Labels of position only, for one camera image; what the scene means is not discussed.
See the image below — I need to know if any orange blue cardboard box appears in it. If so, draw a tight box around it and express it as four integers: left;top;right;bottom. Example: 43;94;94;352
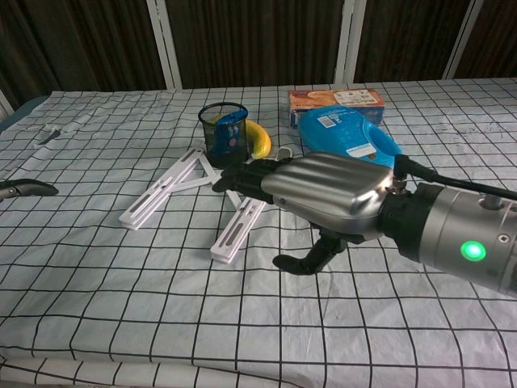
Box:
288;87;385;129

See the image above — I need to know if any black mesh pen cup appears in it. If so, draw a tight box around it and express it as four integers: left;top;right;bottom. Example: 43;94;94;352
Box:
197;102;249;170

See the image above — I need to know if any white black grid tablecloth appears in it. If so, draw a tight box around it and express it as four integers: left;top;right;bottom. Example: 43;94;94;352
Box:
0;77;517;388

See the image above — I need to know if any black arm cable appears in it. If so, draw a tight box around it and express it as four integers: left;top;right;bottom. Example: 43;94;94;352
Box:
393;154;517;200

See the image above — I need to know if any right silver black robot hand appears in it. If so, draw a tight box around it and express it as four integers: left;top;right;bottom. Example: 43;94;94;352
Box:
211;152;394;276

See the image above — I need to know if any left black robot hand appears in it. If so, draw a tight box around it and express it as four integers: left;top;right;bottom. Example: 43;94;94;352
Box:
0;179;60;202

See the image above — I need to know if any white frame post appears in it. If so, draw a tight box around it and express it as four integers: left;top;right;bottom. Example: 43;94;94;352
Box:
145;0;182;91
335;0;368;85
443;0;485;80

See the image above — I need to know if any dark brown curtain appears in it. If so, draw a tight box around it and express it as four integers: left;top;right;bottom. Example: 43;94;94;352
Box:
0;0;517;110

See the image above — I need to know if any yellow banana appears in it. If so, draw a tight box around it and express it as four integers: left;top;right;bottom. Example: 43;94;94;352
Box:
244;119;272;159

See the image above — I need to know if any white folding laptop stand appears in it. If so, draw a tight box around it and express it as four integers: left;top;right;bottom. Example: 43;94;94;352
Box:
118;145;292;264

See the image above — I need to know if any blue item inside cup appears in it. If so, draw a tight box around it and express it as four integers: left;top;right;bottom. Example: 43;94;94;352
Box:
212;113;243;157

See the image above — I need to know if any blue detergent bottle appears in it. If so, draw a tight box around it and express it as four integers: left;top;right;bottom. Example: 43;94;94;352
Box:
297;106;404;171

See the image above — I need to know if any white blue small pen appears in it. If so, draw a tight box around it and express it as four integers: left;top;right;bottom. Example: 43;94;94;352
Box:
35;124;62;148

